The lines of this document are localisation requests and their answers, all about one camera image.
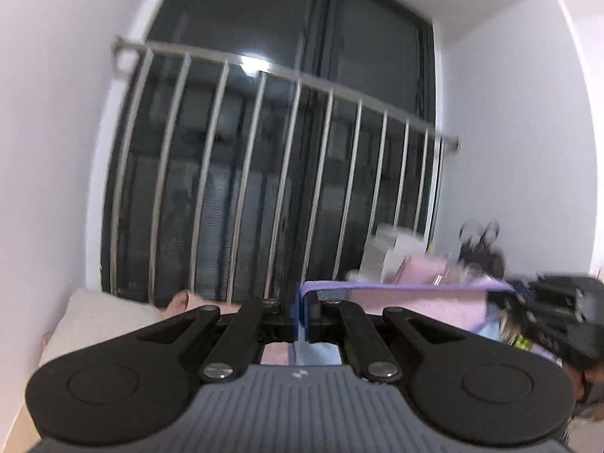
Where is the pink blue mesh garment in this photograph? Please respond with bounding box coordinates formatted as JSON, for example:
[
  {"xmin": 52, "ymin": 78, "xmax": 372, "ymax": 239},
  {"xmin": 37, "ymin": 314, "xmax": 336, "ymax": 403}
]
[{"xmin": 261, "ymin": 278, "xmax": 563, "ymax": 367}]

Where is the person's right hand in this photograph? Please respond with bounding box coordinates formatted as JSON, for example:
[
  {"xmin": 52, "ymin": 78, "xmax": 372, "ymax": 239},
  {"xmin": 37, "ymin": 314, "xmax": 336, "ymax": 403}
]
[{"xmin": 563, "ymin": 363, "xmax": 604, "ymax": 422}]

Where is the cream knitted fringed blanket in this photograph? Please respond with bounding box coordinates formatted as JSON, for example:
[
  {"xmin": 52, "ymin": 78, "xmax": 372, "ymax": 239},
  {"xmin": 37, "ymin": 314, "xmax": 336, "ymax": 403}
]
[{"xmin": 39, "ymin": 290, "xmax": 163, "ymax": 366}]

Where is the pink quilted jacket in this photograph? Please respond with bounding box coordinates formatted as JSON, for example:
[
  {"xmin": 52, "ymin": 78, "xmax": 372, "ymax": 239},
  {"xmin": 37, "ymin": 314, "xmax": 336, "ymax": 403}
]
[{"xmin": 162, "ymin": 290, "xmax": 240, "ymax": 319}]

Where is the pink zip pouch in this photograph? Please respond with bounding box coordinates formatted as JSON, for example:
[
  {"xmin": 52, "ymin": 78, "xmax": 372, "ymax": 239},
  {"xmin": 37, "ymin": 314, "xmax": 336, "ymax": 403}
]
[{"xmin": 393, "ymin": 255, "xmax": 448, "ymax": 285}]

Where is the stack of white boxes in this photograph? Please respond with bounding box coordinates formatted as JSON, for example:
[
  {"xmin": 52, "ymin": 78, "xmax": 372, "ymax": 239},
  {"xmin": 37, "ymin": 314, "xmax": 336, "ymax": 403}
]
[{"xmin": 346, "ymin": 224, "xmax": 426, "ymax": 282}]

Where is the metal window railing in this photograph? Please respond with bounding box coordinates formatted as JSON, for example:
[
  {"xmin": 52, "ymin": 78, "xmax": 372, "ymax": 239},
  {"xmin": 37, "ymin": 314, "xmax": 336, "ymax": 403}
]
[{"xmin": 103, "ymin": 38, "xmax": 460, "ymax": 307}]

